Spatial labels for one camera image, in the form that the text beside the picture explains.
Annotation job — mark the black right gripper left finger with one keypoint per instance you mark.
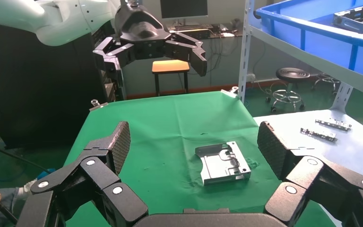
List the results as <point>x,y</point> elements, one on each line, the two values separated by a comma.
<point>97,175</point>

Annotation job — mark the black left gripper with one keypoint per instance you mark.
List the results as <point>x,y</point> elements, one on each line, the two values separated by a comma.
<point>140,31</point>

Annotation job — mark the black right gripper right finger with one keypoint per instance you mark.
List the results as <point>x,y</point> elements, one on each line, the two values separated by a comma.
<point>319,181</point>

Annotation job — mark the silver stamped metal plate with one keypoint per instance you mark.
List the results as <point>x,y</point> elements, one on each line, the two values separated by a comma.
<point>222,164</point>

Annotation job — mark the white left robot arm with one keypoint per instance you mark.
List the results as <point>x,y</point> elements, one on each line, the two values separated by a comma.
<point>59,18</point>

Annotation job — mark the wooden top stool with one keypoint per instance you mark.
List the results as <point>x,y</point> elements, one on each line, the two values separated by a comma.
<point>170,66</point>

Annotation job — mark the black keyboard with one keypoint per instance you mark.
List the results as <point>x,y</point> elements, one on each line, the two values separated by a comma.
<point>189,27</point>

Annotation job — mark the black computer monitor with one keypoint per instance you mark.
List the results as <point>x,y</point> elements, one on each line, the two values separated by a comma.
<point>184,7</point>

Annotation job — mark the metal table clamp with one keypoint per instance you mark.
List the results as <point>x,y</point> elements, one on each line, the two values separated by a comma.
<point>230,91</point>
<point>97,105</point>

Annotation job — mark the green table cloth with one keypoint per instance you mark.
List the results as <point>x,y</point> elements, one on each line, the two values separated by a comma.
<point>156,125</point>

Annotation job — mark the white shoe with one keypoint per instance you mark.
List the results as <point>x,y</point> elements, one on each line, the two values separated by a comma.
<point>26,187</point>

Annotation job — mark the blue jeans leg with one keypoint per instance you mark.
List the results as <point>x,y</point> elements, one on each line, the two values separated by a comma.
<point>3,197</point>

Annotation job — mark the chrome stool base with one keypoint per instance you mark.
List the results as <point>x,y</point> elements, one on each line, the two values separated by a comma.
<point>327,81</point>

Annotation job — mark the black cabinet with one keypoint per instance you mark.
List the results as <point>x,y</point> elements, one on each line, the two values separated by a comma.
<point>37,94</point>

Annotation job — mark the black round swivel stool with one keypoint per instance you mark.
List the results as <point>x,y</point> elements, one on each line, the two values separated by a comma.
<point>292,75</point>

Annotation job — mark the blue plastic bin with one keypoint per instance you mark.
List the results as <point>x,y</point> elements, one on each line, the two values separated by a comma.
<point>325,47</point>

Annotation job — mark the small silver metal bracket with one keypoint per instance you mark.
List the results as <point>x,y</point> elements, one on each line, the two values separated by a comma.
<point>318,134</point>
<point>333,124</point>

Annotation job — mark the white metal shelf frame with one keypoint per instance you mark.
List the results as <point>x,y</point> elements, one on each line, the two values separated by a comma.
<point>245,47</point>

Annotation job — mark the white wall socket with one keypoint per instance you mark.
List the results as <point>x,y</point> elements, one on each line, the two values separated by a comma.
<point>251,77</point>

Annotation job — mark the dark metal frame part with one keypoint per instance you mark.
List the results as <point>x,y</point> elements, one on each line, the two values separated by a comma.
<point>353,18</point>

